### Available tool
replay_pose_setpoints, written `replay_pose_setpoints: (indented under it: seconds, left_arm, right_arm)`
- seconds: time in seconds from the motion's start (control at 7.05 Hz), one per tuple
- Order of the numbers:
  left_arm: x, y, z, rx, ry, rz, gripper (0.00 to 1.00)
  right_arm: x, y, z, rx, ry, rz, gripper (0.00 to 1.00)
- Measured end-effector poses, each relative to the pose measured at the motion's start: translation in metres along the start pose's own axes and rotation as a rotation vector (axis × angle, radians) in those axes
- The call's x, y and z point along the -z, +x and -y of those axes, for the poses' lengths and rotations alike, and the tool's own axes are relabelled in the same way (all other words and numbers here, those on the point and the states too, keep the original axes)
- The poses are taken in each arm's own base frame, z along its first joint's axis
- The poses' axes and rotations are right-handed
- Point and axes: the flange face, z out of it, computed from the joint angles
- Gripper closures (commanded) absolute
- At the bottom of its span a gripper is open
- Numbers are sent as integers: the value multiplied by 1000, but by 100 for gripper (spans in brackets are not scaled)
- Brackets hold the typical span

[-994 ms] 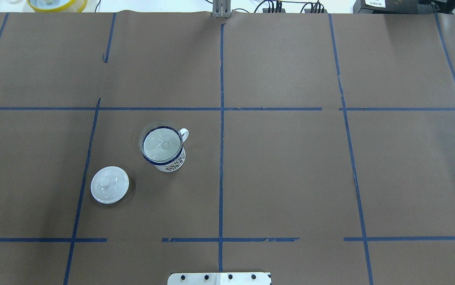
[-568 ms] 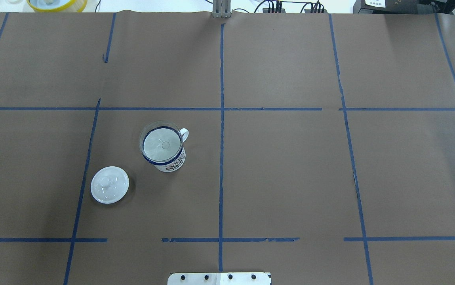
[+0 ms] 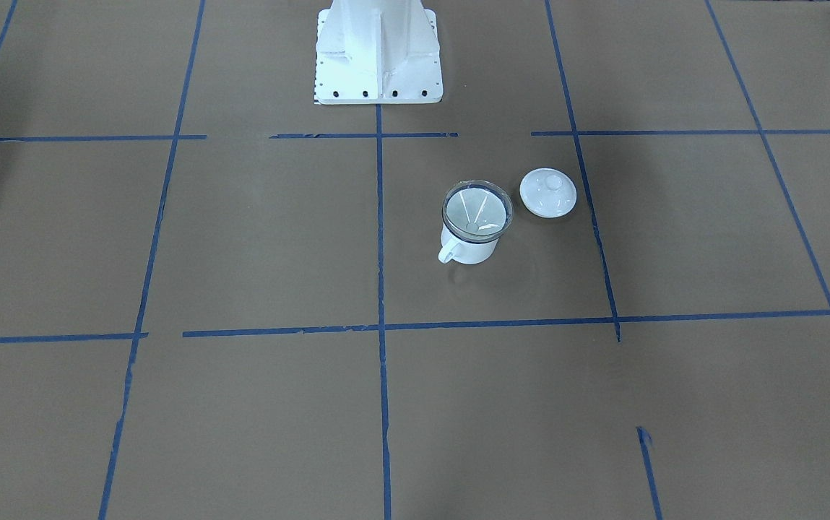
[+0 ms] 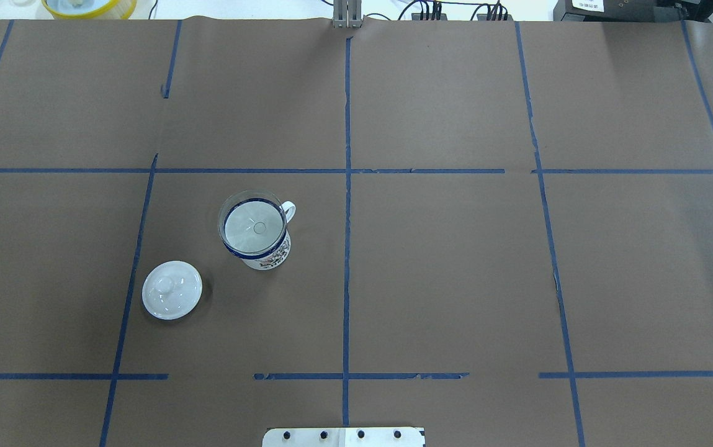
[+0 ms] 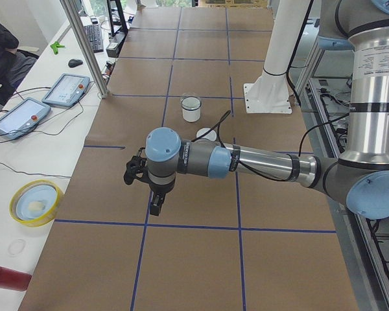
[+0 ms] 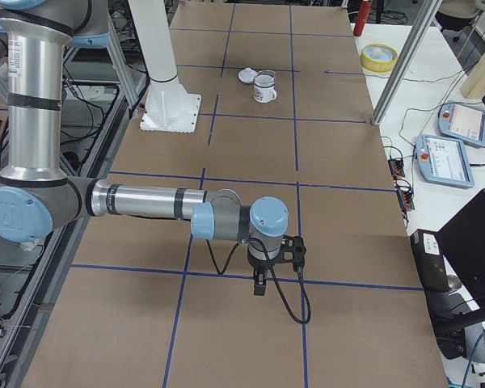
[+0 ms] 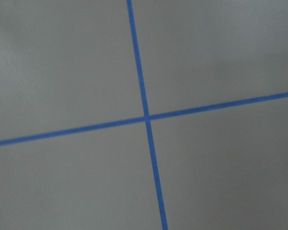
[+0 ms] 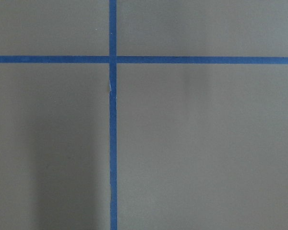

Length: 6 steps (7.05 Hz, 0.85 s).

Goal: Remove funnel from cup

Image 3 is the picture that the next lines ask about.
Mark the white ceramic lid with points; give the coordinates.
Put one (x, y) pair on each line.
(548, 193)

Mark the white enamel mug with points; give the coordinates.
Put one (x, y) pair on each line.
(462, 252)

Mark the white camera mast pedestal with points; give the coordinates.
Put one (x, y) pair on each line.
(370, 52)

